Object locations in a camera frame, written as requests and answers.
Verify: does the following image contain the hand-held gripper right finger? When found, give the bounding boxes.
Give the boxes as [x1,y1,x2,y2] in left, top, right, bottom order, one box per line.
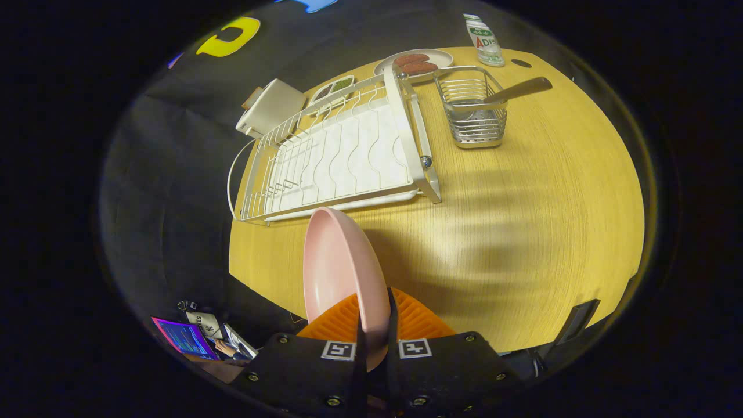
[386,287,526,418]

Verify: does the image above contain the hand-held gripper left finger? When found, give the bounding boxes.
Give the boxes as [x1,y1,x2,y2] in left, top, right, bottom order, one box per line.
[232,292,367,418]

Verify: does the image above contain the pink plate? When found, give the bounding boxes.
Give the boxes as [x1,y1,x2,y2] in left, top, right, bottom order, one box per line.
[303,207,391,372]

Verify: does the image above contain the white wire dish rack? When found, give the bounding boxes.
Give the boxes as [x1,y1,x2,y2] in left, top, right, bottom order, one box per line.
[228,64,442,224]

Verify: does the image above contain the metal wire basket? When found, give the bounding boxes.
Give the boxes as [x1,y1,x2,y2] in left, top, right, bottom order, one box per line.
[434,66,508,149]

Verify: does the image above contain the wooden-handled metal spoon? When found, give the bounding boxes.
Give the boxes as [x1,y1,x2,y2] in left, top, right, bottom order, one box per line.
[464,77,553,120]

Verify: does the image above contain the white compartment dish with beans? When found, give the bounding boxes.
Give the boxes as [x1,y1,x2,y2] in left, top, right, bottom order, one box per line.
[308,75,356,105]

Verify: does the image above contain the white plate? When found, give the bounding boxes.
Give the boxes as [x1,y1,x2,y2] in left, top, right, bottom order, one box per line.
[373,49,454,83]

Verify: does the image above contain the white printed bag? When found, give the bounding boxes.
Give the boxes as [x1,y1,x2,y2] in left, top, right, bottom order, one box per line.
[186,311,224,340]

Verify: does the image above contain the laptop with purple screen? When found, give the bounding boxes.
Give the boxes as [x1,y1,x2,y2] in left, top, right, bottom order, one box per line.
[151,316,221,362]

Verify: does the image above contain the black rectangular bar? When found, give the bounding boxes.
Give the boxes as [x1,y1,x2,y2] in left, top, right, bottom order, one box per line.
[551,299,601,346]

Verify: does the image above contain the white drain tray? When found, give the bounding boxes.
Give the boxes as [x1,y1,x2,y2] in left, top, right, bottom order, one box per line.
[264,96,421,224]

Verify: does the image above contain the white toaster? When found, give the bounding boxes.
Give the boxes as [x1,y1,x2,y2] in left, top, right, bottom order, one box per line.
[236,78,306,139]

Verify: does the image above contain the white green-label drink bottle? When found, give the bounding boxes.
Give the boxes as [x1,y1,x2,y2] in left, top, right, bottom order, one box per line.
[463,13,505,67]

